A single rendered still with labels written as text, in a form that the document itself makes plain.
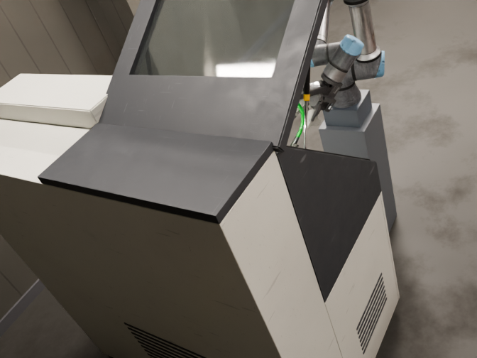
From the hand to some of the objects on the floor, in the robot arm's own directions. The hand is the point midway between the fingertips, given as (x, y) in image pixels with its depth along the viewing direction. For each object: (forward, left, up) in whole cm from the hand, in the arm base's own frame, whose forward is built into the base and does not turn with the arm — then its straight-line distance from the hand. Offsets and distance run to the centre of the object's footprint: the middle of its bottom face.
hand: (297, 122), depth 184 cm
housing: (+58, -50, -122) cm, 143 cm away
